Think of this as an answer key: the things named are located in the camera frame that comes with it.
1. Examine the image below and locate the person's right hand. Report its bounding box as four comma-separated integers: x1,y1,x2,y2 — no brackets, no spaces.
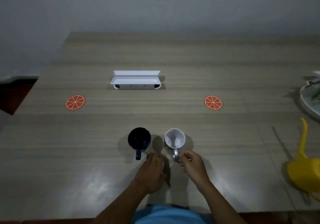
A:
179,150,210,185

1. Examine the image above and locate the person's left hand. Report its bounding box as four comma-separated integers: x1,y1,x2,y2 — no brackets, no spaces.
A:
134,152,167,195

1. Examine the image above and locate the white mug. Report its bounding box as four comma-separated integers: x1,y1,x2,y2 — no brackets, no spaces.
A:
165,128,186,163

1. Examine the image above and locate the dark blue mug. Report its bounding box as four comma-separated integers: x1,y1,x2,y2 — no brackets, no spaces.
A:
128,127,152,161

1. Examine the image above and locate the orange slice coaster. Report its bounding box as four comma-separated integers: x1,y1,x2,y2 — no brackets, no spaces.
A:
204,95,222,111
66,95,86,111

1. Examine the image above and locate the person's right forearm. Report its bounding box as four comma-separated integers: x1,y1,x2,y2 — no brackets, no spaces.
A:
195,177,248,224

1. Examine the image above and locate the person's left forearm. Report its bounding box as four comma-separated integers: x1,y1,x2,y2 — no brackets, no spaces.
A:
91,180,150,224

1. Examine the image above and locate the person's light blue shirt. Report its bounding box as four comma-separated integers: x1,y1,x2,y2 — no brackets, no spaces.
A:
132,204,209,224

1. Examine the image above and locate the white desktop socket box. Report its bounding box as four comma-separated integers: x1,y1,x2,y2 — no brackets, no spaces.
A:
110,70,162,90

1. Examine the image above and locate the yellow watering can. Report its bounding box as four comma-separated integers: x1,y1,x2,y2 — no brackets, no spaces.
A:
287,117,320,202

